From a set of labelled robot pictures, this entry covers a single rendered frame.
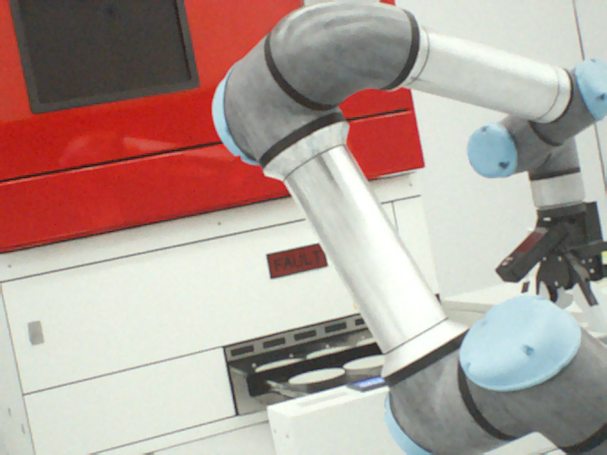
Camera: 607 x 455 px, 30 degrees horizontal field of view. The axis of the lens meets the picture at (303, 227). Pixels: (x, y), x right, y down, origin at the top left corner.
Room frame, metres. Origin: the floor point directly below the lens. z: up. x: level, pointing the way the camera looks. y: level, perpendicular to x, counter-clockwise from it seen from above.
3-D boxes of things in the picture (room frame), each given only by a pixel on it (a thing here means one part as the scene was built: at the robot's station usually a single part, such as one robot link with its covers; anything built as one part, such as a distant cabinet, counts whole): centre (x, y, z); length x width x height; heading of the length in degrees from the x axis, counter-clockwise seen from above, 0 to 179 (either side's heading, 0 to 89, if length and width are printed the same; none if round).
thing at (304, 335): (2.13, -0.02, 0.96); 0.44 x 0.01 x 0.02; 110
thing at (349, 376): (1.93, -0.11, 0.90); 0.34 x 0.34 x 0.01; 20
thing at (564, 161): (1.64, -0.37, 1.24); 0.09 x 0.08 x 0.11; 133
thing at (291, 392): (1.87, 0.06, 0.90); 0.37 x 0.01 x 0.01; 20
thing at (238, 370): (2.13, -0.03, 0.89); 0.44 x 0.02 x 0.10; 110
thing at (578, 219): (1.65, -0.38, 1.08); 0.09 x 0.08 x 0.12; 110
